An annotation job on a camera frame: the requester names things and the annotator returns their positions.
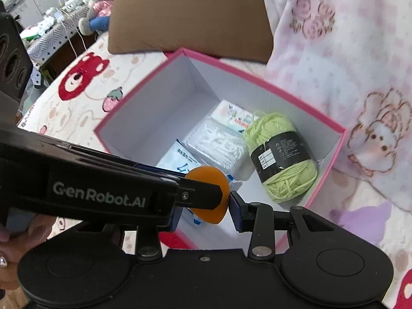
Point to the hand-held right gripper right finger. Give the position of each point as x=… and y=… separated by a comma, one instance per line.
x=236, y=212

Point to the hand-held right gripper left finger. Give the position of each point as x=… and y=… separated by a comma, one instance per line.
x=177, y=219

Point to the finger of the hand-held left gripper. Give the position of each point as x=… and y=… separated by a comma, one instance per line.
x=151, y=168
x=202, y=196

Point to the orange makeup sponge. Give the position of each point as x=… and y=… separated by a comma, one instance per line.
x=206, y=173

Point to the blue white wipes pack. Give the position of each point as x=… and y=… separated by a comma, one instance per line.
x=175, y=164

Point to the white face mask pack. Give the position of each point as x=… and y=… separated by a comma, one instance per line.
x=219, y=144

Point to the pink cardboard box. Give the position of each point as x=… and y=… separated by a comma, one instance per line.
x=154, y=112

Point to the printed tissue pack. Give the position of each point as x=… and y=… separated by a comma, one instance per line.
x=235, y=112

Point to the person's left hand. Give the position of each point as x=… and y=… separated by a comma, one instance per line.
x=19, y=244

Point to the green yarn ball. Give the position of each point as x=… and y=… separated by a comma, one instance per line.
x=280, y=180

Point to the purple plush toy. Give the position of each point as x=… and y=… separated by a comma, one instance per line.
x=363, y=223

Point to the brown pillow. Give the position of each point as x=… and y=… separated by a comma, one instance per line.
x=180, y=13

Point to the table with patterned tablecloth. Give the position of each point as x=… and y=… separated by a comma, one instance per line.
x=48, y=41

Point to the grey plush toy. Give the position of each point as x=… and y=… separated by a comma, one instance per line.
x=99, y=3

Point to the pink printed blanket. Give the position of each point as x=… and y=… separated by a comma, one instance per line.
x=354, y=70

